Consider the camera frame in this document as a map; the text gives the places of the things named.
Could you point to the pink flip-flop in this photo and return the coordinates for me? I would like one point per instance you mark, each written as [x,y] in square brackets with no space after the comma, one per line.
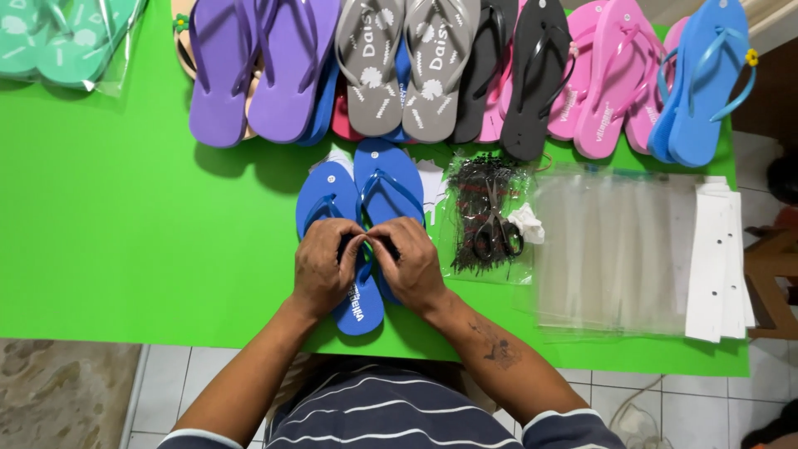
[491,118]
[642,125]
[605,125]
[564,112]

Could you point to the stack of clear plastic bags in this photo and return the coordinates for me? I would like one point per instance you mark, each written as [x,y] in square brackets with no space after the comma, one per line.
[611,249]

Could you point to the wooden chair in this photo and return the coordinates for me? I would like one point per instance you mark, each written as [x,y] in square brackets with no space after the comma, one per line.
[773,274]

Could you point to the stack of white card headers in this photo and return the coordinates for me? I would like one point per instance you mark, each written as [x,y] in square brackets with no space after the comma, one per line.
[717,274]

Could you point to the beige flip-flop green flower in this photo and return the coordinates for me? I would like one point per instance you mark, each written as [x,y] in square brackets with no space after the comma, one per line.
[181,43]

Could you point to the grey flip-flop white print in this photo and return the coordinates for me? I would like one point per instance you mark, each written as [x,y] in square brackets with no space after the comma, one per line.
[433,118]
[371,106]

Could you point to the striped navy shirt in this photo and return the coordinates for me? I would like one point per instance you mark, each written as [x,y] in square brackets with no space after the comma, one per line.
[386,411]

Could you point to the person's left hand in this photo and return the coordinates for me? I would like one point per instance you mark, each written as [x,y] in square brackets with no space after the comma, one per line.
[319,271]

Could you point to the black flip-flop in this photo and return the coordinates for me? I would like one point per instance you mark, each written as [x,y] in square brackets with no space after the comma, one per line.
[474,118]
[530,125]

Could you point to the bagged green flip-flops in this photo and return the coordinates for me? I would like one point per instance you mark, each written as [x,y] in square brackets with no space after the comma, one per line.
[62,37]

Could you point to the blue flip-flop under grey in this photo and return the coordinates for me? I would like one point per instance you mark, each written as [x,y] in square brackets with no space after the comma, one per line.
[402,68]

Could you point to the red flip-flop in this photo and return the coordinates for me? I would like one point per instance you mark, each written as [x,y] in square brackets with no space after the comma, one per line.
[341,121]

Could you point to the brown patterned rug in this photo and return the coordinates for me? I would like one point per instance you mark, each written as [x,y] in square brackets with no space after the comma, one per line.
[62,393]

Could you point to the crumpled white tissue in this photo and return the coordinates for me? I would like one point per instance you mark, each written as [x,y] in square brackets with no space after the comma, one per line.
[528,223]

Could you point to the light blue flip-flop yellow flower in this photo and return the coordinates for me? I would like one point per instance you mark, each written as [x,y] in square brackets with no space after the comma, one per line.
[698,131]

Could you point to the person's right hand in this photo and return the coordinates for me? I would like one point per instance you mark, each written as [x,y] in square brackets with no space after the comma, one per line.
[414,268]

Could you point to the plain blue flip-flop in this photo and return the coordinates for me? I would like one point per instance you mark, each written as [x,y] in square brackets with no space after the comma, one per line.
[386,168]

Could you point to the blue flip-flop white print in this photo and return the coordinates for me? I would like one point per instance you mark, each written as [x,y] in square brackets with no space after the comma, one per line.
[358,312]

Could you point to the blue flip-flop under purple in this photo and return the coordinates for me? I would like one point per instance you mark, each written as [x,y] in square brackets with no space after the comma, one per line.
[321,112]

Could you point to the bag of black tag fasteners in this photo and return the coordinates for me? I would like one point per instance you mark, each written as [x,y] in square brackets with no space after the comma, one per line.
[464,206]

